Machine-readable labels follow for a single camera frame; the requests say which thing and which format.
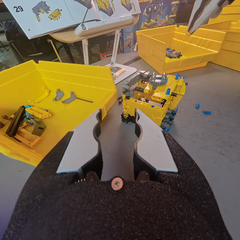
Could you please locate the grey curved lego panel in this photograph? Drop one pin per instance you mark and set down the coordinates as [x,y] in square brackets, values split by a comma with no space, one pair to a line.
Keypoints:
[58,94]
[69,98]

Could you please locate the dark blue lego set box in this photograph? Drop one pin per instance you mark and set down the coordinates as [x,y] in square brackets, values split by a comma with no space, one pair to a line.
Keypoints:
[159,15]

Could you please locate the heap of grey blue lego parts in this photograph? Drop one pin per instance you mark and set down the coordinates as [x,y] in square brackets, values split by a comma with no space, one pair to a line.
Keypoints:
[173,53]

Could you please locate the yellow grey sticker sheet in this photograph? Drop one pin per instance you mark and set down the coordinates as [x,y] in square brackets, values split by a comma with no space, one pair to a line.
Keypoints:
[119,72]

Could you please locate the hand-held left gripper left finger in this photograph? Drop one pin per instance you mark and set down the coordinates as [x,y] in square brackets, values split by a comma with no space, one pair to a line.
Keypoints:
[80,150]

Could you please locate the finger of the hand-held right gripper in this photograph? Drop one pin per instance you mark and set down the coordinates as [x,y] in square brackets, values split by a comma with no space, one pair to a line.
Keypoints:
[196,13]
[210,9]

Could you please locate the red plastic crate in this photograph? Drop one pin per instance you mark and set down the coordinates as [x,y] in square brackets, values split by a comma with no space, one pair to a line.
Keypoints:
[106,55]

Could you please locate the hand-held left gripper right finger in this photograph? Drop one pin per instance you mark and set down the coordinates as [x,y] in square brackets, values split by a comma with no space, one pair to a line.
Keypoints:
[155,150]

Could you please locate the yellow divided storage bin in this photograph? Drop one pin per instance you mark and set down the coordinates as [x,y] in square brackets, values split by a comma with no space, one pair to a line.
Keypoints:
[153,43]

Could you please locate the heap of mixed lego beams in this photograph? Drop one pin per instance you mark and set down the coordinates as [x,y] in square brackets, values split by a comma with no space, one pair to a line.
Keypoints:
[28,127]

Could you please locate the yellow plastic storage bin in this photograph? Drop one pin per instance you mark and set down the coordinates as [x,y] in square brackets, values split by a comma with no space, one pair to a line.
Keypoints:
[65,116]
[230,37]

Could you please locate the yellow black lego model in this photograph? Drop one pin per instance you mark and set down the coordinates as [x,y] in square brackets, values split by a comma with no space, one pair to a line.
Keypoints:
[150,108]

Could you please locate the pile of small lego pins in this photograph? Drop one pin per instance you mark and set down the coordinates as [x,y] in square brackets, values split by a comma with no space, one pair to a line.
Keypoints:
[120,102]

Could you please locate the white wooden book stand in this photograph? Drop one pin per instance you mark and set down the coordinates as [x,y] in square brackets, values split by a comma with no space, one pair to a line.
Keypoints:
[105,23]

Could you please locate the yellow curved lego panel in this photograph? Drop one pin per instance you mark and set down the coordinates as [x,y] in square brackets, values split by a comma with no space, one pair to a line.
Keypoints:
[40,96]

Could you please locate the lego instruction booklet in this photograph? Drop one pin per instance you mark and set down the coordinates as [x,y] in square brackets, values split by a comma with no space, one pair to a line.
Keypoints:
[65,15]

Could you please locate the black lego axle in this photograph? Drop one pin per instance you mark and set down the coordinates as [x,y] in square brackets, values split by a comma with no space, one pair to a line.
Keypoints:
[84,100]

